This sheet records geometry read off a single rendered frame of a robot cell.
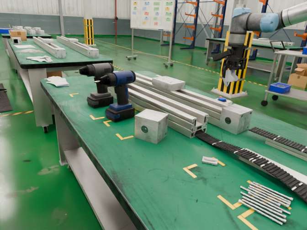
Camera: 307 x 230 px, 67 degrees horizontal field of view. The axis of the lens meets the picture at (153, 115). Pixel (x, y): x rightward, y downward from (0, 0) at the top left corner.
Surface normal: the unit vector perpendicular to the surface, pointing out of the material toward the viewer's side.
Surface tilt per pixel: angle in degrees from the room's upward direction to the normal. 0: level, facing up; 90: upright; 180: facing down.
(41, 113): 90
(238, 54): 90
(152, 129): 90
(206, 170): 0
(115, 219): 0
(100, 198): 0
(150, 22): 90
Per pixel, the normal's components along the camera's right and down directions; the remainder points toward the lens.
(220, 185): 0.05, -0.92
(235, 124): -0.77, 0.21
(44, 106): 0.54, 0.35
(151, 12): -0.60, 0.28
